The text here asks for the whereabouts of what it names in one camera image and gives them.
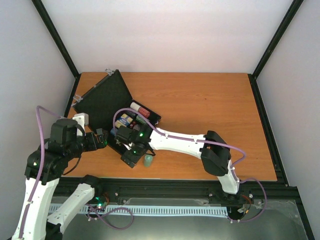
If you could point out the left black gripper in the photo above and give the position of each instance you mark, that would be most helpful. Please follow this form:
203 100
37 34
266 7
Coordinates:
94 144

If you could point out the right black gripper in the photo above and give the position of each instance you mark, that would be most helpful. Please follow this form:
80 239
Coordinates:
134 159

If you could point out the light green poker chip stack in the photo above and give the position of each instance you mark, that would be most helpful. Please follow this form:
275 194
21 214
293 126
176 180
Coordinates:
148 159

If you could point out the blue yellow card deck box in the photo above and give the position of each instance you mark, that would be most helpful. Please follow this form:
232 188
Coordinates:
124 120

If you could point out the black poker set case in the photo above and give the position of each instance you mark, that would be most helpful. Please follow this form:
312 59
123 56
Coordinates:
106 100

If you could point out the dark blue poker chip stack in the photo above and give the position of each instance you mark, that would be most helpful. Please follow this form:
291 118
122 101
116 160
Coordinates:
131 114

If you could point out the dark green poker chip stack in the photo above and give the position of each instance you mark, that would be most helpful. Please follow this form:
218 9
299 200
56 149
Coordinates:
141 120

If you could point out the red poker chip stack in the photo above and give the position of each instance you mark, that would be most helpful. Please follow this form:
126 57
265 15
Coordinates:
144 112

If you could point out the white poker chip stack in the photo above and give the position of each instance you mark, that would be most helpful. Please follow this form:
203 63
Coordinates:
135 106

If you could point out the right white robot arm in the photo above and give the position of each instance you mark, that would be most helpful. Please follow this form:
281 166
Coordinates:
210 148

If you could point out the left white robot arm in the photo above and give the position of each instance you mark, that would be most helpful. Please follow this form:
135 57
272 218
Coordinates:
45 166

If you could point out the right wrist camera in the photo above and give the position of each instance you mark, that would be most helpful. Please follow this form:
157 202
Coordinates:
124 135

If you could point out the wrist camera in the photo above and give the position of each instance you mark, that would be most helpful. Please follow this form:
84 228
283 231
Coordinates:
124 135
82 120

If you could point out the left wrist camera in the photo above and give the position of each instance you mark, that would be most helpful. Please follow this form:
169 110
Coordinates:
82 120

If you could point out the white slotted cable duct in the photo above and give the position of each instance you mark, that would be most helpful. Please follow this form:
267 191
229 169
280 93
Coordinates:
166 211

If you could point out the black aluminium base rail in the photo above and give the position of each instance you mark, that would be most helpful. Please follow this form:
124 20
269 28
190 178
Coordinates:
120 189

